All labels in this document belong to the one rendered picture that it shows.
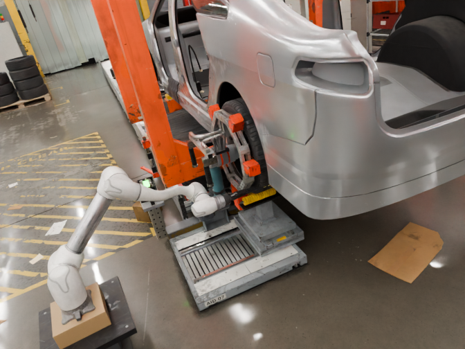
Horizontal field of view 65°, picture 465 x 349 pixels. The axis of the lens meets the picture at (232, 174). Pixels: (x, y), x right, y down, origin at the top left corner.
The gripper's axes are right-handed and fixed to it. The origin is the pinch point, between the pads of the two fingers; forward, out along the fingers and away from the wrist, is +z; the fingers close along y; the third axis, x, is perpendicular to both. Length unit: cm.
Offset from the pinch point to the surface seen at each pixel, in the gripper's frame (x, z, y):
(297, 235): -37, 28, -31
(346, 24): 262, 348, -232
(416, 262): -86, 86, -4
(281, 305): -75, -9, -16
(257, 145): 17.2, 5.5, 30.3
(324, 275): -70, 29, -20
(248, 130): 27.7, 3.9, 31.9
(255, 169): 4.7, -0.5, 25.7
